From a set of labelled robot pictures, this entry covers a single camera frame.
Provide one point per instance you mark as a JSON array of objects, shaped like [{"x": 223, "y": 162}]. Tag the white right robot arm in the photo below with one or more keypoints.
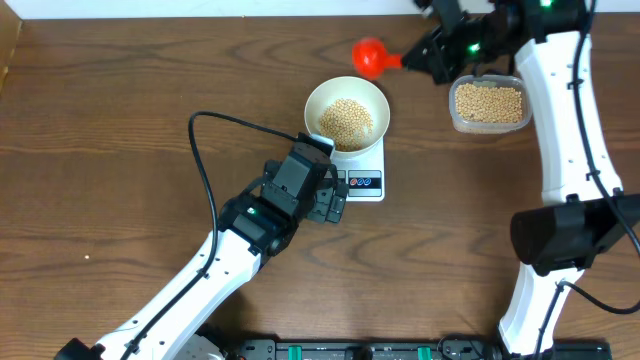
[{"x": 585, "y": 210}]

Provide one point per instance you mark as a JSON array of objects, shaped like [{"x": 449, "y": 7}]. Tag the red plastic scoop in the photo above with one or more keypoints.
[{"x": 371, "y": 58}]

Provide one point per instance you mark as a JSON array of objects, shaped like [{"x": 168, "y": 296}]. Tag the soybeans in bowl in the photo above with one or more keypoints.
[{"x": 348, "y": 123}]

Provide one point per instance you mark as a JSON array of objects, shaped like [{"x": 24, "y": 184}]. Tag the clear plastic container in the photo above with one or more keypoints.
[{"x": 464, "y": 126}]

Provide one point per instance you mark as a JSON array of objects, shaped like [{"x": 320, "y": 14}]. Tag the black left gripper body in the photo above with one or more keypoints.
[{"x": 316, "y": 204}]

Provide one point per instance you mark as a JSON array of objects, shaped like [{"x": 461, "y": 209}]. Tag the pile of soybeans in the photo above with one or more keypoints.
[{"x": 488, "y": 104}]

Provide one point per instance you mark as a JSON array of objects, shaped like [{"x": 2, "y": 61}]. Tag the cream bowl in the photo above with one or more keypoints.
[{"x": 349, "y": 87}]

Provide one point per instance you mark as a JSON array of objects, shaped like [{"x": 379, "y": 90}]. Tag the white digital kitchen scale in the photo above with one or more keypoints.
[{"x": 364, "y": 173}]

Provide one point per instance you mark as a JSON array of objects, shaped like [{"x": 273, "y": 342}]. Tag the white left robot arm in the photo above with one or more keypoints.
[{"x": 251, "y": 228}]

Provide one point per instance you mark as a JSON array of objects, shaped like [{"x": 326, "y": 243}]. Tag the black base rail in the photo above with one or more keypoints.
[{"x": 456, "y": 348}]

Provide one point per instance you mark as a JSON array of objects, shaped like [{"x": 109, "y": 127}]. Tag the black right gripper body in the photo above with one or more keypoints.
[{"x": 470, "y": 44}]

